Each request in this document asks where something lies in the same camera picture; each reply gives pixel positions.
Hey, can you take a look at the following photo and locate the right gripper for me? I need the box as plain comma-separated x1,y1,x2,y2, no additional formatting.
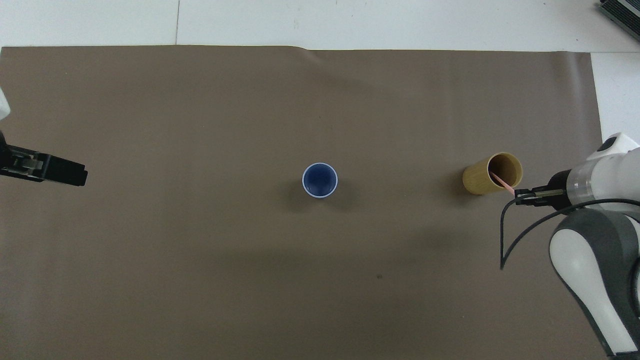
534,170,573,210

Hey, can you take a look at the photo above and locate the pink chopstick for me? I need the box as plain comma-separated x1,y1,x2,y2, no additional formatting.
489,171,517,192

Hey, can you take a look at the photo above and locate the yellow cup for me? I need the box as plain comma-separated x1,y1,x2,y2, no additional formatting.
462,152,524,196

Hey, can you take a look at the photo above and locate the blue cup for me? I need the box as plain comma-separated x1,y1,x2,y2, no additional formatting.
301,162,339,200

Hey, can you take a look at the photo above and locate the black stand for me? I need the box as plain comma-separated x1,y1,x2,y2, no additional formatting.
598,0,640,37

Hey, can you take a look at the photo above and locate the black cable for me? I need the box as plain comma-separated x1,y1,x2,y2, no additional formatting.
499,197,640,271

